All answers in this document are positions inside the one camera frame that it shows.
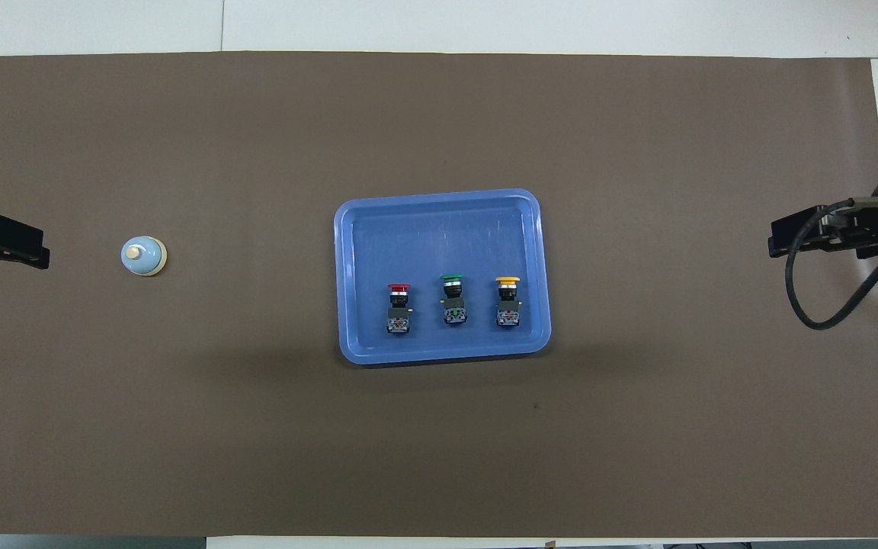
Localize yellow push button switch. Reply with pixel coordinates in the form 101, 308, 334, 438
495, 276, 524, 329

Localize green push button switch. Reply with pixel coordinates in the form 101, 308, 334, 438
439, 273, 468, 326

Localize red push button switch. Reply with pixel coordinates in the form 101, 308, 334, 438
386, 282, 414, 336

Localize light blue call bell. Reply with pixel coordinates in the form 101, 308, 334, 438
120, 235, 169, 278

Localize blue plastic tray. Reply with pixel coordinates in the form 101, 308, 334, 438
332, 188, 552, 366

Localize brown table mat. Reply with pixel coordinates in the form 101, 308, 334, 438
0, 50, 878, 538

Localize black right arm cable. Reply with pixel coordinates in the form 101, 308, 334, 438
784, 197, 878, 331

